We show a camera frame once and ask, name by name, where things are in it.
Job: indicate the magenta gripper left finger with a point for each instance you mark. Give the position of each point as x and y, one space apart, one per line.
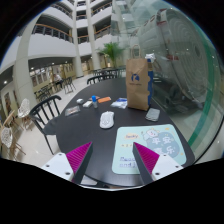
70 166

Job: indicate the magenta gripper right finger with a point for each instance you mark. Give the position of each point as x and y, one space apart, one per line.
153 166

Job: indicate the light green mouse pad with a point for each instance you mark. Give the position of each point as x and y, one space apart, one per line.
163 139

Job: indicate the white computer mouse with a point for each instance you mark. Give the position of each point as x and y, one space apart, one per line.
107 120

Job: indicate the round black table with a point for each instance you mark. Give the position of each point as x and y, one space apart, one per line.
84 126

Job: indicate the clear plastic packet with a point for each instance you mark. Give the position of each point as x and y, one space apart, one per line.
72 111

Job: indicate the white small box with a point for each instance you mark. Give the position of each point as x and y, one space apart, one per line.
87 104

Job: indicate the small white cube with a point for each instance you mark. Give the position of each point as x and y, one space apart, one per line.
80 101

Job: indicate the black wooden chair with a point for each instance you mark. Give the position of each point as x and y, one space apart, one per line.
45 116

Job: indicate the small blue-capped bottle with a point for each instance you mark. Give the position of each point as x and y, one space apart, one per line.
94 101

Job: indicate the blue plastic packet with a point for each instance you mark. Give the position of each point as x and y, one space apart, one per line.
120 103

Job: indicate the orange flat case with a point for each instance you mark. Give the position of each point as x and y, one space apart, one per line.
105 99

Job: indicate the seated person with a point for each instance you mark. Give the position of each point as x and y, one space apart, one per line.
58 80

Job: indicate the black chair behind table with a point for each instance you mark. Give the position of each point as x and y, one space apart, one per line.
99 78

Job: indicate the brown paper bag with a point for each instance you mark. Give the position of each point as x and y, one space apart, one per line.
139 79

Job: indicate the green potted palm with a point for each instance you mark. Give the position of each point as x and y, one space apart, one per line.
112 50

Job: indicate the white wire chair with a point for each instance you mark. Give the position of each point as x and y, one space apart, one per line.
23 112
8 139

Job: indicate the white wire chair lower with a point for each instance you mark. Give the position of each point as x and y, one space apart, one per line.
8 139

